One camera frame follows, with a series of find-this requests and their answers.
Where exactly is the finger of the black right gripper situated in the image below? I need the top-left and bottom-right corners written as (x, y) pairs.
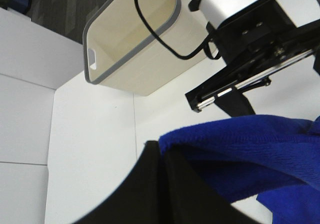
top-left (215, 90), bottom-right (256, 117)

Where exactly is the blue towel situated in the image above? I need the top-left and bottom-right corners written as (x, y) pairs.
top-left (159, 115), bottom-right (320, 224)

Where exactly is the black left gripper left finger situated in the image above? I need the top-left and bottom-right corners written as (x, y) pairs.
top-left (75, 141), bottom-right (165, 224)

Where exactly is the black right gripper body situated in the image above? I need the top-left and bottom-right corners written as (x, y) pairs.
top-left (185, 0), bottom-right (320, 112)

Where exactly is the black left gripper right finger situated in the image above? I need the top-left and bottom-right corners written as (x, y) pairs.
top-left (164, 148), bottom-right (258, 224)

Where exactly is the beige bin with grey rim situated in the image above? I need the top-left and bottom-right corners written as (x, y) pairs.
top-left (82, 0), bottom-right (208, 96)

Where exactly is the black camera cable right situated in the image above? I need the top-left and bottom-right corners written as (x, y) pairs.
top-left (133, 0), bottom-right (222, 60)

